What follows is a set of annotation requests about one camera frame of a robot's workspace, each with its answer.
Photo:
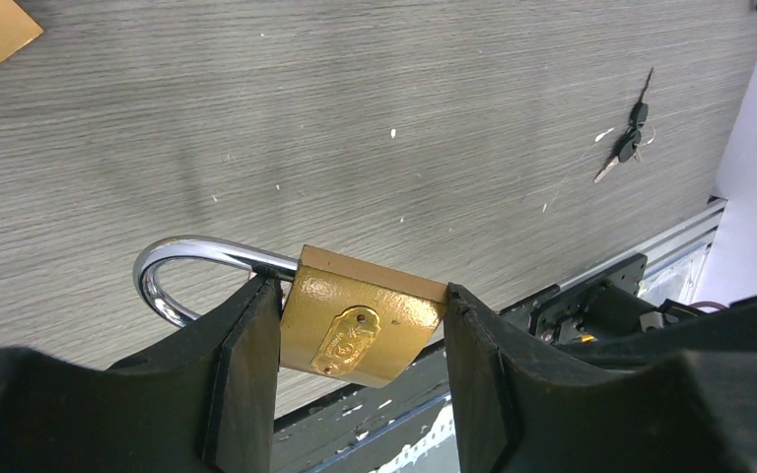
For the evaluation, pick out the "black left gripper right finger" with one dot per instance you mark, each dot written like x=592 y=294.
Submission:
x=678 y=399

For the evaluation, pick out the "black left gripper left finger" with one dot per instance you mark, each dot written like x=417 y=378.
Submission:
x=200 y=400

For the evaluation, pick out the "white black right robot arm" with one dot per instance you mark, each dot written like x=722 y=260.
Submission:
x=602 y=320

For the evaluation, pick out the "black headed key bunch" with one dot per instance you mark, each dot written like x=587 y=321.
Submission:
x=626 y=146

